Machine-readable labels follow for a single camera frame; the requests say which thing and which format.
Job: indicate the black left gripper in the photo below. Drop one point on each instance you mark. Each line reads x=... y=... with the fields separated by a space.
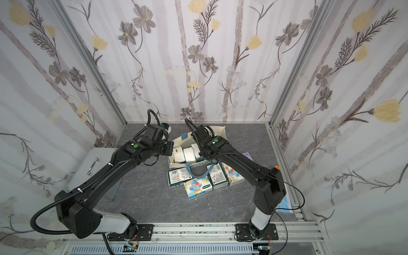
x=168 y=149

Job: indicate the silver metal case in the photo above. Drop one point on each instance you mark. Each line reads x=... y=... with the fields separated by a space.
x=95 y=160

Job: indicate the light blue tissue pack front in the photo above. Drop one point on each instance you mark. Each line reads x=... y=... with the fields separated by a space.
x=189 y=155

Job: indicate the green white tissue pack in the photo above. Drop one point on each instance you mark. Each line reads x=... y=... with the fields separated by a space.
x=217 y=176
x=178 y=177
x=196 y=151

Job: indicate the blue face mask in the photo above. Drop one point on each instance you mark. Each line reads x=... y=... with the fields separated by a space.
x=285 y=206

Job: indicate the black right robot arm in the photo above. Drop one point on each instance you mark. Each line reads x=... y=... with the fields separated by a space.
x=269 y=184

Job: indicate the green white tissue pack front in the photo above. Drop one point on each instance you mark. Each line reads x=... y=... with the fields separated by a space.
x=217 y=176

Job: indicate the cartoon elephant tissue pack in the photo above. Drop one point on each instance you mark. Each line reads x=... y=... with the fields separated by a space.
x=232 y=175

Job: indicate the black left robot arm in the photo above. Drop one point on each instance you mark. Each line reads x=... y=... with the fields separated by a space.
x=76 y=209

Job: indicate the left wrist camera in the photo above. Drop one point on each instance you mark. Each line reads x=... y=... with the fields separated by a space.
x=166 y=126

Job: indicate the green white tissue pack back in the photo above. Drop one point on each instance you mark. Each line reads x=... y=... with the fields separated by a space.
x=178 y=177

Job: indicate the cream canvas tote bag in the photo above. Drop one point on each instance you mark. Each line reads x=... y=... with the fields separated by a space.
x=198 y=168

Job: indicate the aluminium frame rail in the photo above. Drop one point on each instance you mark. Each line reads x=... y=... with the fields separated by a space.
x=295 y=238

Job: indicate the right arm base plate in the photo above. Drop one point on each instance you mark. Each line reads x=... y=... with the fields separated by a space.
x=249 y=233

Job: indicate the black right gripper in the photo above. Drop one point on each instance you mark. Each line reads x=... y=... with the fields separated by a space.
x=205 y=153

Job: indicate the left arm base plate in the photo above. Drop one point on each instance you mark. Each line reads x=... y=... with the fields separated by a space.
x=134 y=233

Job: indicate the purple tissue pack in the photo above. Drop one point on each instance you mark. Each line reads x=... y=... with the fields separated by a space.
x=247 y=155

